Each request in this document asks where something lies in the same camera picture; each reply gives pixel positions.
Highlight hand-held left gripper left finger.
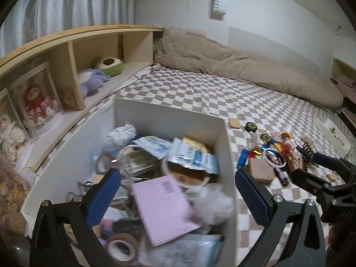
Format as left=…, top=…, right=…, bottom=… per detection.
left=29, top=168, right=123, bottom=267

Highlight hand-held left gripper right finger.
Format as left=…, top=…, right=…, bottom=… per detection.
left=235, top=168, right=330, bottom=267

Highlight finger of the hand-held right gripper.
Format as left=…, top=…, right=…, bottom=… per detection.
left=312, top=152, right=356, bottom=182
left=290, top=168, right=348, bottom=201

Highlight brown cardboard box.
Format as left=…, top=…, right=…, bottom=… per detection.
left=248, top=158, right=274, bottom=183

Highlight white storage box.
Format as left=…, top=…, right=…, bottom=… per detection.
left=22, top=97, right=240, bottom=267

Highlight black bristle brush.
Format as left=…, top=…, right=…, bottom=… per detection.
left=295, top=140, right=316, bottom=163

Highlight orange plastic tool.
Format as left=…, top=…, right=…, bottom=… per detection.
left=286, top=150, right=299, bottom=170

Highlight black lighter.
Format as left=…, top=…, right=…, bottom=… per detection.
left=273, top=166, right=289, bottom=187

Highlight white tray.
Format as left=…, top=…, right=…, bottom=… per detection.
left=316, top=117, right=352, bottom=156

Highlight clear tape roll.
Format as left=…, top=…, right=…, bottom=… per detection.
left=96, top=156, right=114, bottom=173

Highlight blue lighter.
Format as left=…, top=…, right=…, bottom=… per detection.
left=237, top=150, right=249, bottom=169

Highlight round white-rimmed badge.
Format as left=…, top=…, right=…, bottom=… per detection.
left=263, top=148, right=286, bottom=169

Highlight brown tape roll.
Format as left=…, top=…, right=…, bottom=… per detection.
left=107, top=234, right=140, bottom=265

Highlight pink notebook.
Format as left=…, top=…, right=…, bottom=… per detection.
left=131, top=174, right=205, bottom=247

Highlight crumpled white bag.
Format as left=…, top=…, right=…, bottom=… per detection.
left=104, top=124, right=137, bottom=153

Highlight white hoop with cork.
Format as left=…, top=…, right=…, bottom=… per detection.
left=161, top=158, right=213, bottom=188

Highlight blue white paper packet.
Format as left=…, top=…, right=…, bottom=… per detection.
left=133, top=136, right=173, bottom=160

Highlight blue white foil packet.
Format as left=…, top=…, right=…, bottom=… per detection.
left=167, top=138, right=220, bottom=176

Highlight pink clothes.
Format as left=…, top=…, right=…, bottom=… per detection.
left=336, top=78, right=356, bottom=95

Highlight yellow packet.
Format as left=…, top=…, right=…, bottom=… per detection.
left=182, top=136, right=209, bottom=153

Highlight large white blue packet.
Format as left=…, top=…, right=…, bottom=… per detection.
left=139, top=234, right=223, bottom=267

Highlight white lace doll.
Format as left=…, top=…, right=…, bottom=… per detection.
left=0, top=111, right=25, bottom=162

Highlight doll in red dress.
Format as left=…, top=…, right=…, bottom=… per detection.
left=24, top=85, right=55, bottom=125

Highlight purple plush toy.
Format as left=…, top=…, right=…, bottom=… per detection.
left=76, top=68, right=110, bottom=98

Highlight checkered bed sheet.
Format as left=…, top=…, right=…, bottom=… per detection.
left=92, top=64, right=356, bottom=267

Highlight green plush toy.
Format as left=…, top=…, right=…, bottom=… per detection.
left=94, top=57, right=125, bottom=77

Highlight clear plastic display case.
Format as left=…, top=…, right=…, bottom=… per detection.
left=7, top=61, right=63, bottom=140

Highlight beige fluffy blanket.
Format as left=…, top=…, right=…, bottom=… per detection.
left=153, top=26, right=344, bottom=113

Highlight wooden bed shelf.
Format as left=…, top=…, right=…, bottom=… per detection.
left=0, top=25, right=164, bottom=173

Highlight grey curtain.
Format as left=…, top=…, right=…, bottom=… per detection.
left=0, top=0, right=140, bottom=59

